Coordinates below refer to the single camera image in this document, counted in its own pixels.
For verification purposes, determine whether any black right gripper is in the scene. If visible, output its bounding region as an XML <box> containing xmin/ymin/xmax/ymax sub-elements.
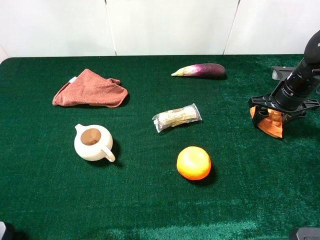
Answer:
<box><xmin>248</xmin><ymin>77</ymin><xmax>320</xmax><ymax>138</ymax></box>

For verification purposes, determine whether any orange toast bread slice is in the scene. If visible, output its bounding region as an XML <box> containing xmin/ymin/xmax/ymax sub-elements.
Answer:
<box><xmin>257</xmin><ymin>108</ymin><xmax>283</xmax><ymax>138</ymax></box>

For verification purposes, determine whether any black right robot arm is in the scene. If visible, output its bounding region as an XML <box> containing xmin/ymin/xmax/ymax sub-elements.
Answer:
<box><xmin>248</xmin><ymin>32</ymin><xmax>320</xmax><ymax>138</ymax></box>

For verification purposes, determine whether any green felt table cover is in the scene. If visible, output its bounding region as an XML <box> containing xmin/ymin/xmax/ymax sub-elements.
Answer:
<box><xmin>0</xmin><ymin>55</ymin><xmax>320</xmax><ymax>240</ymax></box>

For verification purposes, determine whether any purple toy eggplant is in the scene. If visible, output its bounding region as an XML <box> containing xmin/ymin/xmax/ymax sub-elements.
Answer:
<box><xmin>171</xmin><ymin>63</ymin><xmax>226</xmax><ymax>78</ymax></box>

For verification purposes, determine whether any orange fruit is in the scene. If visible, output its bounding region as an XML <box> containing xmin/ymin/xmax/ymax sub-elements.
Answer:
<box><xmin>176</xmin><ymin>146</ymin><xmax>212</xmax><ymax>181</ymax></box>

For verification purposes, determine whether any clear wrapped snack packet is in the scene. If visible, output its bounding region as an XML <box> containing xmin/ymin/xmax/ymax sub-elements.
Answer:
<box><xmin>152</xmin><ymin>103</ymin><xmax>202</xmax><ymax>133</ymax></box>

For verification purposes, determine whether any white ceramic teapot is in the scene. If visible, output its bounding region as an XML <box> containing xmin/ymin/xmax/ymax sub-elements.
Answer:
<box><xmin>74</xmin><ymin>124</ymin><xmax>116</xmax><ymax>163</ymax></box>

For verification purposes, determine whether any pink folded cloth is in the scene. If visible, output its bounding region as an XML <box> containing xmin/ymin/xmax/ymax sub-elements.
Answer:
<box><xmin>52</xmin><ymin>68</ymin><xmax>128</xmax><ymax>108</ymax></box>

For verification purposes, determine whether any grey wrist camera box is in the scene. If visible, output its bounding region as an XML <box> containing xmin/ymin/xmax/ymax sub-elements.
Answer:
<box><xmin>272</xmin><ymin>66</ymin><xmax>295</xmax><ymax>81</ymax></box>

